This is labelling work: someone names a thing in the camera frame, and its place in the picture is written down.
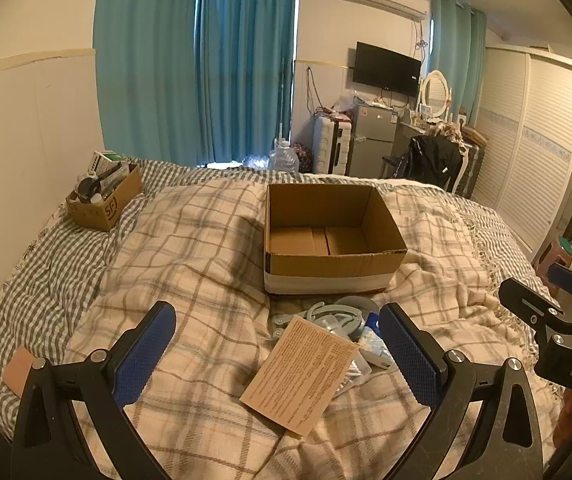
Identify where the tan printed medicine box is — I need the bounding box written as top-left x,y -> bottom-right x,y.
240,318 -> 358,437

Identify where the blue tissue pack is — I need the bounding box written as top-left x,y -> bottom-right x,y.
358,312 -> 393,368

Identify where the plastic stool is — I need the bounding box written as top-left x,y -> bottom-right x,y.
534,236 -> 572,286

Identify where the pink card on bed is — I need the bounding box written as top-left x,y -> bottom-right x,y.
2,347 -> 36,398

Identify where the white louvered wardrobe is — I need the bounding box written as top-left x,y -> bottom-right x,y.
472,46 -> 572,259

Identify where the beige plaid blanket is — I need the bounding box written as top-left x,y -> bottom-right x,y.
65,179 -> 544,479

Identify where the chair with black jacket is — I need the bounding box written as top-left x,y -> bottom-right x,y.
382,133 -> 466,193

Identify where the small cardboard box with items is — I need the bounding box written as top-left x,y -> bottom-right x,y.
66,151 -> 143,232

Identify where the large open cardboard box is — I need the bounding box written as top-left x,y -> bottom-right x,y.
263,183 -> 408,296

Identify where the white oval vanity mirror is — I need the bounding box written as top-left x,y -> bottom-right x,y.
417,70 -> 452,119

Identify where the grey mini fridge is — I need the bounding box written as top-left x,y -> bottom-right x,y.
347,105 -> 398,179

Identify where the teal corner curtain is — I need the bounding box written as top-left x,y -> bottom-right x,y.
429,0 -> 487,119

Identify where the white suitcase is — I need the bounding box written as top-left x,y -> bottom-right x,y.
312,114 -> 352,176

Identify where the large clear water jug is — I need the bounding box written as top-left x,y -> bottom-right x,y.
269,138 -> 299,174

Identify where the teal window curtain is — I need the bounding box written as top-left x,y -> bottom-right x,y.
93,0 -> 297,166

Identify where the black wall television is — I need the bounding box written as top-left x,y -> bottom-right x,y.
352,42 -> 422,98

